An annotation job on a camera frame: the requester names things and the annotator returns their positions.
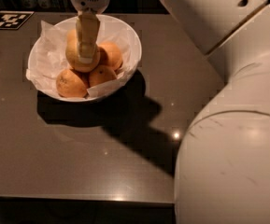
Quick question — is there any orange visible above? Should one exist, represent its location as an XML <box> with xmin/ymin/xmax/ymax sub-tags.
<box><xmin>89</xmin><ymin>65</ymin><xmax>117</xmax><ymax>87</ymax></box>
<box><xmin>66</xmin><ymin>29</ymin><xmax>77</xmax><ymax>41</ymax></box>
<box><xmin>56</xmin><ymin>69</ymin><xmax>89</xmax><ymax>98</ymax></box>
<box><xmin>99</xmin><ymin>42</ymin><xmax>122</xmax><ymax>71</ymax></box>
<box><xmin>65</xmin><ymin>38</ymin><xmax>100</xmax><ymax>73</ymax></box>

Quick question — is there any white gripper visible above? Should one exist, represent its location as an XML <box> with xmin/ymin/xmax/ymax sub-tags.
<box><xmin>70</xmin><ymin>0</ymin><xmax>110</xmax><ymax>63</ymax></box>

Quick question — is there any white paper liner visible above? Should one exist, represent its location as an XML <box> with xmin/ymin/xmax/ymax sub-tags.
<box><xmin>25</xmin><ymin>20</ymin><xmax>133</xmax><ymax>99</ymax></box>

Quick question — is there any white bowl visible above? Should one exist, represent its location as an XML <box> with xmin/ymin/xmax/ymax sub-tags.
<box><xmin>27</xmin><ymin>13</ymin><xmax>143</xmax><ymax>104</ymax></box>

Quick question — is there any black white fiducial marker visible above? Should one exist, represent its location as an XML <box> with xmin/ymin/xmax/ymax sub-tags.
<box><xmin>0</xmin><ymin>11</ymin><xmax>34</xmax><ymax>30</ymax></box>

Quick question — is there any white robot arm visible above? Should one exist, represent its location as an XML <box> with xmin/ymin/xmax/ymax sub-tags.
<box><xmin>160</xmin><ymin>0</ymin><xmax>270</xmax><ymax>224</ymax></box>

